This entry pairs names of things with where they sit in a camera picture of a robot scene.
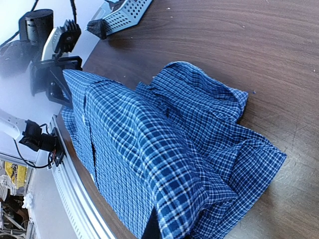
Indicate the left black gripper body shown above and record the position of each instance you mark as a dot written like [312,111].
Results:
[47,76]

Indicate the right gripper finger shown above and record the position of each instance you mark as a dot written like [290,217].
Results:
[152,230]

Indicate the blue small-check shirt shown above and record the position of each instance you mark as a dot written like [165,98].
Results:
[172,149]

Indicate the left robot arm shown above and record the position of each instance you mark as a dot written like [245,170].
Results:
[34,30]

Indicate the black garment in basket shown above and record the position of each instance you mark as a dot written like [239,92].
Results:
[98,28]

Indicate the light blue plastic basket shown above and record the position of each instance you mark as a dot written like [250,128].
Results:
[121,14]

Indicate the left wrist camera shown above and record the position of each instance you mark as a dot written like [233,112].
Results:
[61,40]

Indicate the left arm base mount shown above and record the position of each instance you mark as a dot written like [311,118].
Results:
[33,138]

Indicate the front aluminium rail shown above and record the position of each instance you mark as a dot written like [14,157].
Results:
[82,213]

